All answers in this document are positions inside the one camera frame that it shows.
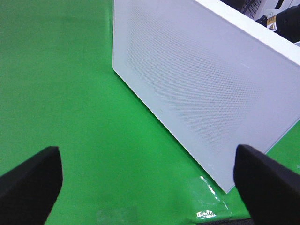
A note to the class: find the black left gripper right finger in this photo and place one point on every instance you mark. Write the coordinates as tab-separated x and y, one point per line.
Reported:
269	190

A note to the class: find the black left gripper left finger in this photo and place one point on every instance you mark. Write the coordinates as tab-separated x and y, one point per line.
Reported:
29	191

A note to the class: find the white microwave door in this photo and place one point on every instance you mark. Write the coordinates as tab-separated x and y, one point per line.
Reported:
213	77

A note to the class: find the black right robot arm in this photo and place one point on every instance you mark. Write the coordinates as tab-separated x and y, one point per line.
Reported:
286	23

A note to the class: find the white microwave oven body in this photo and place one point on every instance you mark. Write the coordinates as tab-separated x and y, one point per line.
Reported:
255	9

